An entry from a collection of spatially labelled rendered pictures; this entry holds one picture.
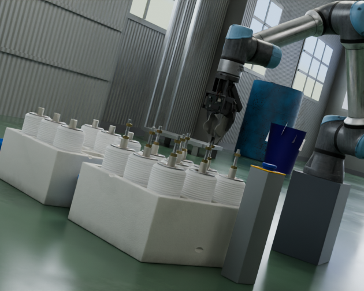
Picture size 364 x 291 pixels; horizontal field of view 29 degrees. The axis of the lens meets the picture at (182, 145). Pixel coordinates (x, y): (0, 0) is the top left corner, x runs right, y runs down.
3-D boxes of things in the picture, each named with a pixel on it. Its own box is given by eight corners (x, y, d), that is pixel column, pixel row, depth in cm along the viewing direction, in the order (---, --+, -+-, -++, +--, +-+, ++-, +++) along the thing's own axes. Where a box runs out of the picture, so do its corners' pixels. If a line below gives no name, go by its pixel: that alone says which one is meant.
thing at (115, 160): (124, 213, 207) (140, 154, 206) (92, 205, 205) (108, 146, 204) (121, 206, 216) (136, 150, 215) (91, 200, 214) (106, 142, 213)
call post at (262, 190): (237, 275, 198) (267, 169, 196) (255, 284, 192) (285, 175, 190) (219, 274, 193) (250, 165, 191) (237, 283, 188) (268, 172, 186)
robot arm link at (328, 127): (330, 151, 265) (340, 116, 264) (356, 158, 253) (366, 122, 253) (307, 145, 259) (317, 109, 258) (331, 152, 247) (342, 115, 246)
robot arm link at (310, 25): (330, -4, 250) (216, 36, 230) (351, -4, 240) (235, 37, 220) (335, 28, 253) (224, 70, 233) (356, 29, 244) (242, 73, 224)
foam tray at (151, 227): (164, 229, 237) (178, 178, 236) (244, 269, 208) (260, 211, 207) (66, 218, 212) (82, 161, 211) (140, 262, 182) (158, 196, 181)
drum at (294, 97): (243, 153, 920) (263, 82, 914) (290, 167, 891) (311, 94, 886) (225, 151, 862) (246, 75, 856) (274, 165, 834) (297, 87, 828)
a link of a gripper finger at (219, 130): (206, 142, 211) (213, 113, 211) (215, 144, 216) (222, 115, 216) (215, 145, 209) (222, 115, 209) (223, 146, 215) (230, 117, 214)
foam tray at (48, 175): (84, 188, 278) (95, 144, 277) (140, 216, 248) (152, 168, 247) (-7, 175, 253) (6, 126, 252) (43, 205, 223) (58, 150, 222)
